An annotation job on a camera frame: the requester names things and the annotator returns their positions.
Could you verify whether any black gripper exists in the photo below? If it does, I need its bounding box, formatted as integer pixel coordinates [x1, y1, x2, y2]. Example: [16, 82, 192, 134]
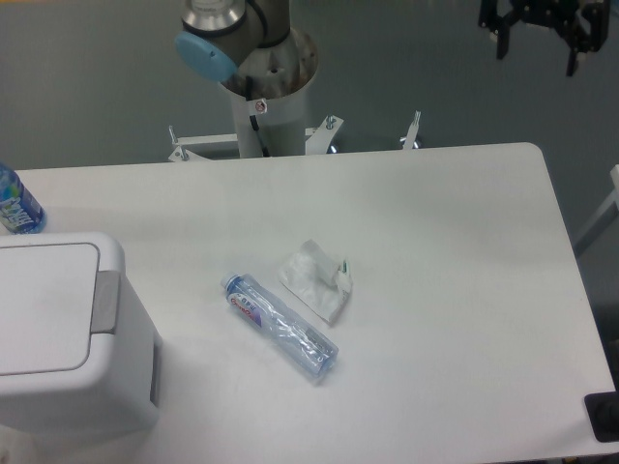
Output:
[478, 1, 610, 76]

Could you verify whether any grey trash can lid button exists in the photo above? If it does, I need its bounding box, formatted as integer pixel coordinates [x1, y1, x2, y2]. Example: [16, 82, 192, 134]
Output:
[90, 271, 121, 334]

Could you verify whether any white trash can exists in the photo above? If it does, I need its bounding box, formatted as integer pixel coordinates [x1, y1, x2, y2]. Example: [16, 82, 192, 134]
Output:
[1, 232, 162, 434]

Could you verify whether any crumpled white plastic wrapper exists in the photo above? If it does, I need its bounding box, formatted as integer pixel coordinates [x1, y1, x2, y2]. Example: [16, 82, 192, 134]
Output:
[278, 240, 353, 325]

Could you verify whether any black clamp at table edge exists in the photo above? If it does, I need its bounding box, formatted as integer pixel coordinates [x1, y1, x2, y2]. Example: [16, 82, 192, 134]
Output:
[584, 391, 619, 443]

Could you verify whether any crushed clear plastic bottle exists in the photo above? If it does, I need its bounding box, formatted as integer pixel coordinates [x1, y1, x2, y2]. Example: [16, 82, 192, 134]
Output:
[221, 273, 339, 381]

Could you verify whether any blue labelled bottle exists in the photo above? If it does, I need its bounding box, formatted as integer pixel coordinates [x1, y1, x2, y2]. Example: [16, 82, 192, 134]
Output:
[1, 163, 46, 234]

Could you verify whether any white frame at right edge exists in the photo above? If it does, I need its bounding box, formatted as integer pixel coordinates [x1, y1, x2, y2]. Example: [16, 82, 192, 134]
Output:
[573, 165, 618, 257]

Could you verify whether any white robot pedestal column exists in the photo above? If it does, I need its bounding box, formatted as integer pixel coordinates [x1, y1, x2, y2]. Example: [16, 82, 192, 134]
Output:
[221, 28, 318, 159]

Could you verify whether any black cable on pedestal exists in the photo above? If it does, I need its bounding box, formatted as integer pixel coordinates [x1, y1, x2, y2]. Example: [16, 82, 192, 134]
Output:
[245, 74, 271, 158]

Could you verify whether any white pedestal base frame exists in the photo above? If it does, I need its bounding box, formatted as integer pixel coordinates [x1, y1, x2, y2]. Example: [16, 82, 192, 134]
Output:
[167, 110, 423, 162]

